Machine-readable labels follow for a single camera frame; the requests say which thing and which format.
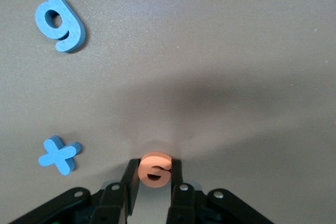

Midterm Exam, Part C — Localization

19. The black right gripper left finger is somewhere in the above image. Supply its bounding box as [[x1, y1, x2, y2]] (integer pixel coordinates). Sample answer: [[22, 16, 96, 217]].
[[90, 158, 140, 224]]

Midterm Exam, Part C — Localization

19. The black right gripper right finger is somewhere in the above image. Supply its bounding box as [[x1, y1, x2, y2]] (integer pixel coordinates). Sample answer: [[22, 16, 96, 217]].
[[167, 158, 221, 224]]

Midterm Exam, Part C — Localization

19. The orange letter e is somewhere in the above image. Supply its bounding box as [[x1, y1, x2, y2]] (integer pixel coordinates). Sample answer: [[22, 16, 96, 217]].
[[138, 151, 173, 188]]

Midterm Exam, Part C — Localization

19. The blue plus sign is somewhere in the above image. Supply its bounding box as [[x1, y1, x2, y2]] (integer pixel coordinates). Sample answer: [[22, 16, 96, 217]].
[[38, 135, 82, 176]]

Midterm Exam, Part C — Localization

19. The brown table cover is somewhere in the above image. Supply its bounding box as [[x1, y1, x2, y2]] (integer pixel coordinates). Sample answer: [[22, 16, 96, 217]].
[[0, 0, 336, 224]]

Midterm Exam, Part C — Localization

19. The blue letter g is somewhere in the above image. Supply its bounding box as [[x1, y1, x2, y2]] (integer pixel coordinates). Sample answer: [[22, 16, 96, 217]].
[[35, 0, 87, 53]]

